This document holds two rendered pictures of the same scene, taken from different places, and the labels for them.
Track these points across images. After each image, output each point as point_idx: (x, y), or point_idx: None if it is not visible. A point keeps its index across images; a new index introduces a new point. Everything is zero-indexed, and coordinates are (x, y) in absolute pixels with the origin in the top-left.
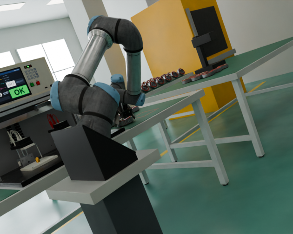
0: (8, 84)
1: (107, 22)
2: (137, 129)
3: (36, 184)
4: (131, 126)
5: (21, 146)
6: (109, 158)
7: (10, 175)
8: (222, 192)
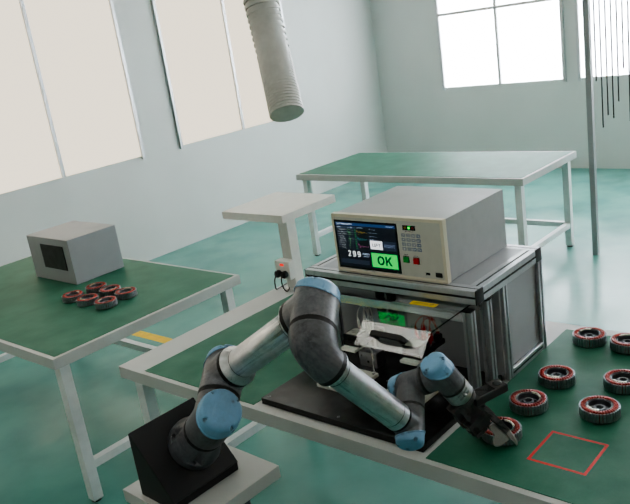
0: (372, 244)
1: (291, 309)
2: (431, 471)
3: (263, 413)
4: (438, 456)
5: (344, 343)
6: (147, 481)
7: None
8: None
